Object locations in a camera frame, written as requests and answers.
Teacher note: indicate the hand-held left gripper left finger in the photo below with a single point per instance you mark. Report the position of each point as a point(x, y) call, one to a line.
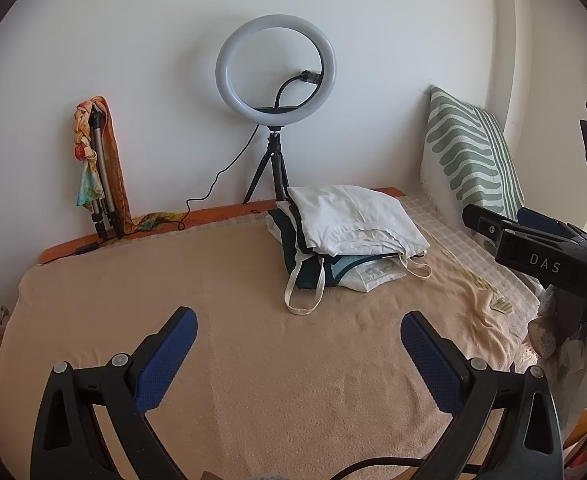
point(166, 360)

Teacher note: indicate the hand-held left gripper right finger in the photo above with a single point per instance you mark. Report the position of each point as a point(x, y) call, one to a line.
point(433, 365)

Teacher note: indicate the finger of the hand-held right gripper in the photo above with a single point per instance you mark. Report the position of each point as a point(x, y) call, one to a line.
point(543, 220)
point(483, 225)

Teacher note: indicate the white shirt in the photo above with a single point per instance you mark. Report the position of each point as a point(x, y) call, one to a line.
point(353, 220)

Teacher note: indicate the pile of folded clothes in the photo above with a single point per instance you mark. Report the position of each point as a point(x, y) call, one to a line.
point(323, 270)

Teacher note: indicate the person's right hand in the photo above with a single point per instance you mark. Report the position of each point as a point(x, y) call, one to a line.
point(581, 370)

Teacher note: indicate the checked white cloth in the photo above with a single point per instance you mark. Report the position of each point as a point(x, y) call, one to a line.
point(473, 255)

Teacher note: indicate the green striped pillow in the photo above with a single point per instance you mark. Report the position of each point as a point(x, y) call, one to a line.
point(468, 155)

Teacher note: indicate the beige towel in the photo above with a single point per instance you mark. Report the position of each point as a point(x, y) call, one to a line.
point(248, 360)

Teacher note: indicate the orange table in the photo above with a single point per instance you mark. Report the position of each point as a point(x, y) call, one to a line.
point(213, 212)

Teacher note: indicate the folded silver tripod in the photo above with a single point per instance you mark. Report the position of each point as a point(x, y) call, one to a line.
point(104, 180)

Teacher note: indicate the orange patterned cloth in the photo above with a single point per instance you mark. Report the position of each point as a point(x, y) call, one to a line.
point(115, 170)

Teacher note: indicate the colourful knotted scarf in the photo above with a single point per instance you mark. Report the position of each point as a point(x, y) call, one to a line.
point(85, 160)

